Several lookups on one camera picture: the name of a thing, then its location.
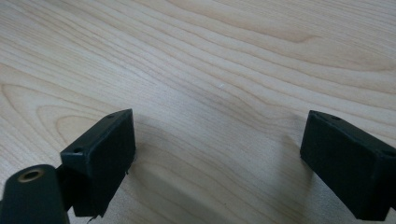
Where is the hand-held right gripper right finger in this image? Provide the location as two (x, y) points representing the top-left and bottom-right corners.
(299, 109), (396, 222)

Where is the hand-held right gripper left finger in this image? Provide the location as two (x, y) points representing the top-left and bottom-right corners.
(55, 108), (137, 218)

